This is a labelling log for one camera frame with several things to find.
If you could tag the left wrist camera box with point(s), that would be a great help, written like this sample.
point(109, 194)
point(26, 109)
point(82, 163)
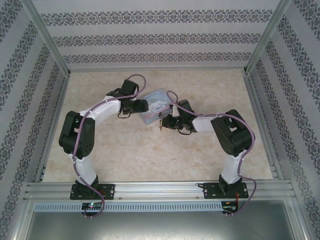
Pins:
point(130, 87)

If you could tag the aluminium frame post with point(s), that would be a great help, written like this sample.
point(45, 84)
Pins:
point(47, 37)
point(268, 37)

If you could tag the left controller board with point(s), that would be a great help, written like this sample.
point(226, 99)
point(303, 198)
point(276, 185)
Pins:
point(92, 206)

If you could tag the aluminium frame beam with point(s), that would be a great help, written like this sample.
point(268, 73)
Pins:
point(301, 220)
point(18, 220)

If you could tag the blue cartoon tin box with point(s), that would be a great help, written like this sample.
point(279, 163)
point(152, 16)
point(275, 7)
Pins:
point(157, 102)

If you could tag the right controller board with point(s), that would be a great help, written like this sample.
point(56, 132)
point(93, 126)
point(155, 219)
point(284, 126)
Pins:
point(230, 207)

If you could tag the small brass padlock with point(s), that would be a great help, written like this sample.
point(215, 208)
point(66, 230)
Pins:
point(160, 116)

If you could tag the small brass key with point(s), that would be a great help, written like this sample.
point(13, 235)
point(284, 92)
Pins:
point(161, 128)

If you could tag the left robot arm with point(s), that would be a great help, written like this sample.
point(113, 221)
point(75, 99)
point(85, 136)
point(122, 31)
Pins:
point(75, 135)

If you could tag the aluminium side rail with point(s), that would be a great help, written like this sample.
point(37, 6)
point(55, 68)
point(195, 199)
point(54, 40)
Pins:
point(264, 126)
point(53, 127)

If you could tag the aluminium mounting rail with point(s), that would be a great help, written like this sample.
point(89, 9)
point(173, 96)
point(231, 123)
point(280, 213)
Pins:
point(155, 190)

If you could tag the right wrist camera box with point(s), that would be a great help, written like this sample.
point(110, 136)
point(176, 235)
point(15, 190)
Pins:
point(187, 103)

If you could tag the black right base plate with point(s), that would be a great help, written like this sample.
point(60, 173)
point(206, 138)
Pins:
point(210, 191)

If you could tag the controller board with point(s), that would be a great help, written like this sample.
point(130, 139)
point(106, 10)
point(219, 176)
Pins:
point(230, 207)
point(92, 206)

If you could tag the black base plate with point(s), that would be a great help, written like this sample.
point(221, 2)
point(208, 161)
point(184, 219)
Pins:
point(108, 191)
point(210, 191)

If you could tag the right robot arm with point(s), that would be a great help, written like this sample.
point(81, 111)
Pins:
point(232, 132)

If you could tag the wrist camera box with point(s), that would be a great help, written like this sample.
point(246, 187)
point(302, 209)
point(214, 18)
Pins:
point(130, 87)
point(187, 103)

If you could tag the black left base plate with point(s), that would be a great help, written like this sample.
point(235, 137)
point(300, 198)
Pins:
point(108, 191)

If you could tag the sheet metal panel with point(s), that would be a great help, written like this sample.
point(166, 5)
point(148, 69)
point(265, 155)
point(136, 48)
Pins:
point(160, 227)

